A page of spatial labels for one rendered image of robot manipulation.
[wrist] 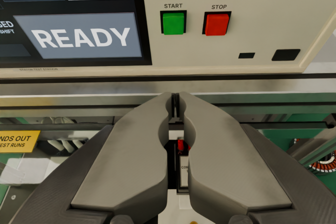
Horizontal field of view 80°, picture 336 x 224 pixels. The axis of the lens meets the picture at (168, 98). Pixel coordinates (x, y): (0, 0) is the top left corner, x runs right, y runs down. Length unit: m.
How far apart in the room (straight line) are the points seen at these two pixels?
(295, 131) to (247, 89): 0.12
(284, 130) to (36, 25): 0.31
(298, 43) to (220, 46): 0.08
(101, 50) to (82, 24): 0.03
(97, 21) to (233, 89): 0.15
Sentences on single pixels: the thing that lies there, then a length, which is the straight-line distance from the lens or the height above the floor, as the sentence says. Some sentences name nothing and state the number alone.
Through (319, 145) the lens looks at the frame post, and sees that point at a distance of 0.37.
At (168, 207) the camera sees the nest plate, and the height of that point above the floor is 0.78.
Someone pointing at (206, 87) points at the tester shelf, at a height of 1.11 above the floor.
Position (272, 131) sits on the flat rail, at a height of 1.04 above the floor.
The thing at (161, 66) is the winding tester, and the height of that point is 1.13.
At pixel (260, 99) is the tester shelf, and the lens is 0.25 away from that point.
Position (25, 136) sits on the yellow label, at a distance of 0.31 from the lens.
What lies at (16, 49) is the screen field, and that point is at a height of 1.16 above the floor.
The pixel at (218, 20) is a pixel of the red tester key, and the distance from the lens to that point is 0.19.
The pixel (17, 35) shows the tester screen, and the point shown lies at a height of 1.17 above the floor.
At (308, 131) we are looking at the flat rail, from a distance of 0.34.
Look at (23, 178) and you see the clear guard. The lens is 0.28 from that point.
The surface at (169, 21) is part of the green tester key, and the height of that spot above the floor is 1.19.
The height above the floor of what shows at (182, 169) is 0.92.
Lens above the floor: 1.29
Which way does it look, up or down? 54 degrees down
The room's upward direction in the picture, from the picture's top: 3 degrees counter-clockwise
